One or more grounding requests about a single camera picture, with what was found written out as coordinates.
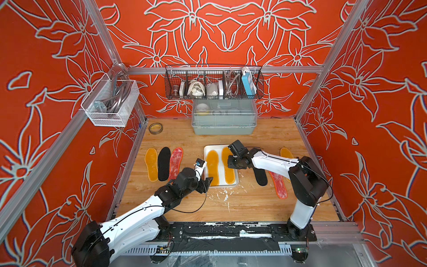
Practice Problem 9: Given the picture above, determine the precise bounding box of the yellow insole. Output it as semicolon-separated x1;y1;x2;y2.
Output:
144;148;158;182
280;148;294;159
221;147;236;185
206;150;220;186

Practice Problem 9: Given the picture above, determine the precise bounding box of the white storage tray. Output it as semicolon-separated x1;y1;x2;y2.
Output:
203;145;239;188

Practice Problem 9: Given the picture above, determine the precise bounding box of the red insole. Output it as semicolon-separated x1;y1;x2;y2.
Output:
269;171;288;200
169;147;183;180

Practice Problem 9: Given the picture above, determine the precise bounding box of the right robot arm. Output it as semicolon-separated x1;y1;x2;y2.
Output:
228;140;330;230

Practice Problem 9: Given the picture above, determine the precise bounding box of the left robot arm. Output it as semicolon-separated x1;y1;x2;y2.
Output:
71;168;213;267

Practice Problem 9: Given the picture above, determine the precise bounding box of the grey lidded storage bin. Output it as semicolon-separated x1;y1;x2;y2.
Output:
192;99;258;135

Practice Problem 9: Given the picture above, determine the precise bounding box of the blue box in basket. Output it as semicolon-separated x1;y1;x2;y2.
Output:
241;67;256;96

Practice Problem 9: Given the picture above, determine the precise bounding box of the right black insole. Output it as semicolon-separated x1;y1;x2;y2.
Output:
253;168;268;186

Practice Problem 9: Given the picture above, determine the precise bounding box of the black insole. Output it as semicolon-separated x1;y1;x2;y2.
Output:
157;147;171;181
253;168;268;186

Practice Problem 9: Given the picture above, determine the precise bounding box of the left black insole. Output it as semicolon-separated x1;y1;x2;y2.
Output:
157;147;171;181

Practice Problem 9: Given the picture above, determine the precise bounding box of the tape roll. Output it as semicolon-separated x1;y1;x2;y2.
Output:
149;122;163;135

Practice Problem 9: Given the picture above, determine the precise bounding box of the white cloth in basket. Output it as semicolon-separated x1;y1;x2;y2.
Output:
187;80;206;97

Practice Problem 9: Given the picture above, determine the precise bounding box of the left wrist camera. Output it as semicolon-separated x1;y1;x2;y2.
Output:
194;158;206;180

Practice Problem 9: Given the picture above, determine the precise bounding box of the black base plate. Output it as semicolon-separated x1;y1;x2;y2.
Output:
151;221;318;243

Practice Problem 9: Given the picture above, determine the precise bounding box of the black wire wall basket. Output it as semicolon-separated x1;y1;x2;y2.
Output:
165;64;265;100

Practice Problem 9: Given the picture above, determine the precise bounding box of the clear plastic wall basket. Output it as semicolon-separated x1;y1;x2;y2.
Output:
81;74;139;127

